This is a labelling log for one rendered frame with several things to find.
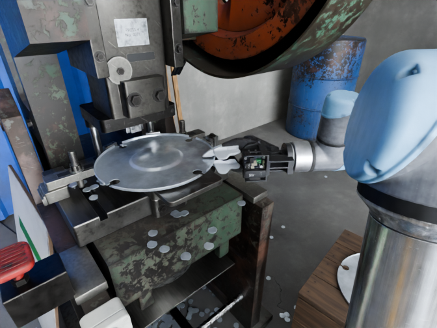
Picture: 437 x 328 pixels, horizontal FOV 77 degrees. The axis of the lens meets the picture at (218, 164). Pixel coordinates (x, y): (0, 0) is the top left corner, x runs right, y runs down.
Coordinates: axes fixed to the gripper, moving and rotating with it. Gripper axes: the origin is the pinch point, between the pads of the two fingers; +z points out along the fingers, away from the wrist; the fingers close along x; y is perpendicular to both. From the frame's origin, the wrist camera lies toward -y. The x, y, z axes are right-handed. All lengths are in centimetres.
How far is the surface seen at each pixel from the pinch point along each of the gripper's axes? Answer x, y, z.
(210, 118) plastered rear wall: 53, -174, -2
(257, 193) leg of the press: 14.8, -3.8, -13.8
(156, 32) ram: -27.8, -6.7, 10.0
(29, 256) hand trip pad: 2.1, 28.0, 29.2
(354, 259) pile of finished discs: 45, -4, -49
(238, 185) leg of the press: 14.7, -8.3, -9.0
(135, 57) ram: -23.2, -3.2, 14.6
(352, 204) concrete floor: 81, -78, -91
